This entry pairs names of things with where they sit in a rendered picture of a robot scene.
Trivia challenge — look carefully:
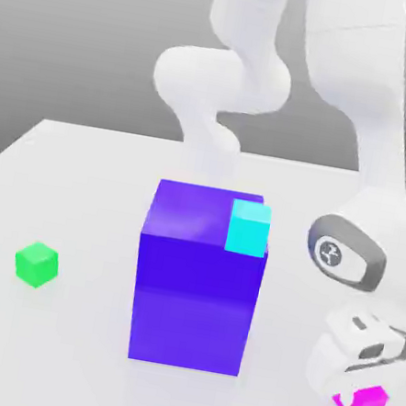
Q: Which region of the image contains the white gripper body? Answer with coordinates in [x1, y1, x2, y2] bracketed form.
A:
[300, 329, 391, 406]

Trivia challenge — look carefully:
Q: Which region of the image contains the small green cube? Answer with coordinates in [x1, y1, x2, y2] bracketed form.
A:
[9, 237, 63, 293]

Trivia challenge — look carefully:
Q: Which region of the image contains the small cyan cube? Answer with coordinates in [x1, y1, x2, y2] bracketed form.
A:
[223, 197, 276, 260]

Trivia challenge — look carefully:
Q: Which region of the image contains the large purple box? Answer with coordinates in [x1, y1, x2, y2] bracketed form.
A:
[119, 175, 278, 380]

